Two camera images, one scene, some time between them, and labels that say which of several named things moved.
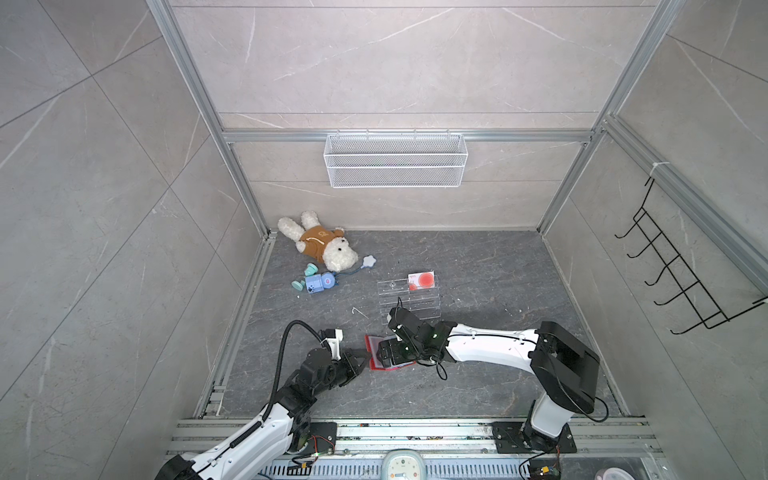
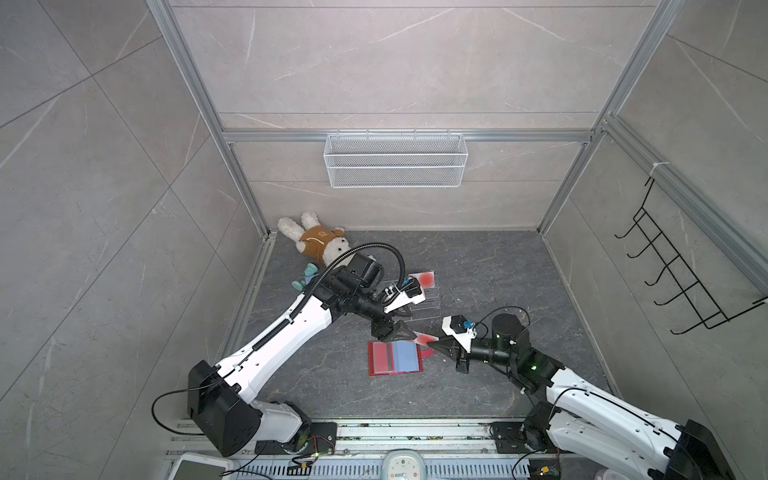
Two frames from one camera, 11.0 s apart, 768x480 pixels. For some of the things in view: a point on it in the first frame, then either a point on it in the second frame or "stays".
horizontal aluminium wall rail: x=320 y=135 stays
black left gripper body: x=340 y=373 → x=371 y=306
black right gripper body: x=399 y=352 → x=487 y=352
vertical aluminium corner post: x=657 y=23 stays
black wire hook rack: x=704 y=307 stays
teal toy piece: x=310 y=270 stays
